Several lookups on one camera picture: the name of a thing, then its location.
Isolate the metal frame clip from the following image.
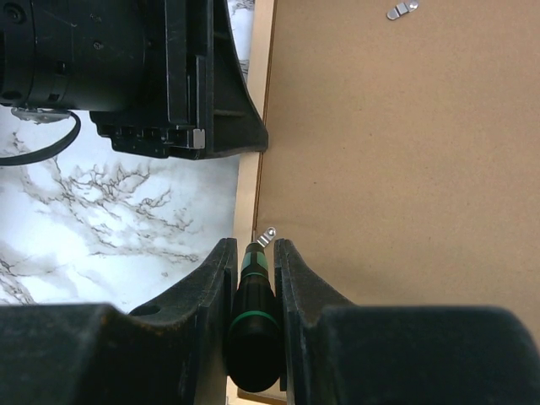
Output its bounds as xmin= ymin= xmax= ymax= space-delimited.
xmin=256 ymin=227 xmax=277 ymax=248
xmin=386 ymin=0 xmax=419 ymax=21

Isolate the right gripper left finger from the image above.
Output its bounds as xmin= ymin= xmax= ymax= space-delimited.
xmin=1 ymin=239 xmax=237 ymax=404

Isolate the green black screwdriver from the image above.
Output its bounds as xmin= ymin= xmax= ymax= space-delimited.
xmin=224 ymin=242 xmax=284 ymax=392

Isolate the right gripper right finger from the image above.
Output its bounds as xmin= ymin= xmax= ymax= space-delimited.
xmin=274 ymin=239 xmax=539 ymax=404

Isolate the wooden picture frame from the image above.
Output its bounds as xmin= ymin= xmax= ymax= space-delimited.
xmin=236 ymin=1 xmax=539 ymax=351

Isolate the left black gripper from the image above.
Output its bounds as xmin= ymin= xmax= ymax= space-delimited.
xmin=1 ymin=1 xmax=268 ymax=159

